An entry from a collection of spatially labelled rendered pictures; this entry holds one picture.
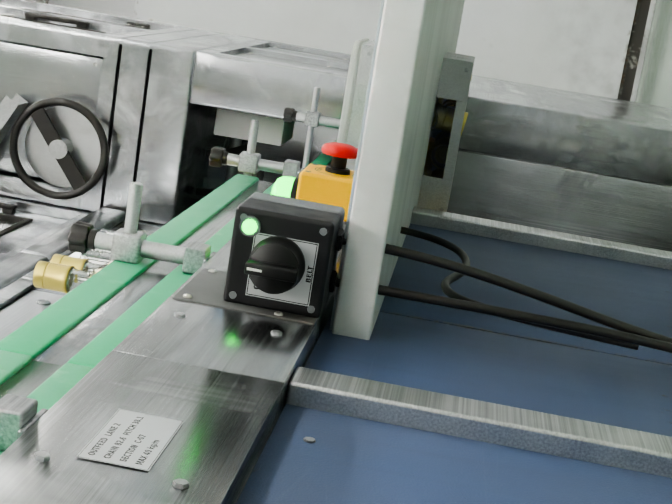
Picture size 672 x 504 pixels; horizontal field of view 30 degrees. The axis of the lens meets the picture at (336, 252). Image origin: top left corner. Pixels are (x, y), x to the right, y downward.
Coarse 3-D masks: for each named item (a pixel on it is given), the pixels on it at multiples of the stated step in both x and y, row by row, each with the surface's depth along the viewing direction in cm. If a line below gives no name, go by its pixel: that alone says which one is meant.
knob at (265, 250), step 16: (272, 240) 98; (288, 240) 98; (256, 256) 97; (272, 256) 97; (288, 256) 97; (256, 272) 96; (272, 272) 96; (288, 272) 96; (272, 288) 98; (288, 288) 98
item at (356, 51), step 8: (360, 40) 177; (368, 40) 187; (360, 48) 175; (352, 56) 173; (352, 64) 173; (352, 72) 173; (352, 80) 174; (352, 88) 175; (344, 96) 174; (352, 96) 175; (344, 104) 174; (352, 104) 175; (344, 112) 175; (344, 120) 175; (344, 128) 175; (344, 136) 175
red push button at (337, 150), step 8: (328, 144) 129; (336, 144) 128; (344, 144) 129; (328, 152) 128; (336, 152) 127; (344, 152) 127; (352, 152) 128; (336, 160) 129; (344, 160) 129; (336, 168) 129; (344, 168) 129
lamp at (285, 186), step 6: (282, 180) 130; (288, 180) 130; (294, 180) 130; (276, 186) 129; (282, 186) 129; (288, 186) 129; (294, 186) 129; (276, 192) 129; (282, 192) 129; (288, 192) 129; (294, 192) 129; (294, 198) 129
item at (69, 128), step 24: (24, 120) 260; (48, 120) 259; (72, 120) 263; (96, 120) 258; (48, 144) 260; (72, 144) 264; (96, 144) 263; (48, 168) 265; (72, 168) 261; (96, 168) 264; (48, 192) 262; (72, 192) 261
